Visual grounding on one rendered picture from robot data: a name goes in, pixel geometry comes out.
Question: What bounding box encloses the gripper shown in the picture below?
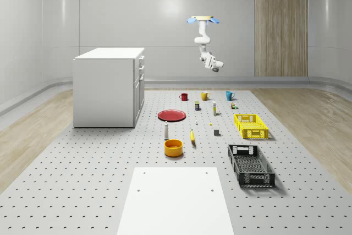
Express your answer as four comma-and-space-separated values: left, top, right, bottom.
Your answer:
204, 54, 217, 70

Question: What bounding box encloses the yellow basket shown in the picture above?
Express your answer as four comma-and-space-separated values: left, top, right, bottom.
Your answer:
234, 113, 270, 139

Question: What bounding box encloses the red plate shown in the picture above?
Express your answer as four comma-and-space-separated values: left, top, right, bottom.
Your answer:
157, 109, 187, 123

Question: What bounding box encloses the dark grey basket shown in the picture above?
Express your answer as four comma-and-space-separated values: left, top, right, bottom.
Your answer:
227, 144, 276, 187

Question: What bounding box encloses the yellow bowl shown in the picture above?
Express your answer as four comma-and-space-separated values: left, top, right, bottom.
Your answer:
164, 139, 184, 159

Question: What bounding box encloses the white cabinet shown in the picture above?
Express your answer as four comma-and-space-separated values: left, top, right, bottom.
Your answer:
73, 47, 146, 129

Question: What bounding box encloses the white board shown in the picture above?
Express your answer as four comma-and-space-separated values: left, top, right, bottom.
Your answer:
116, 166, 235, 235

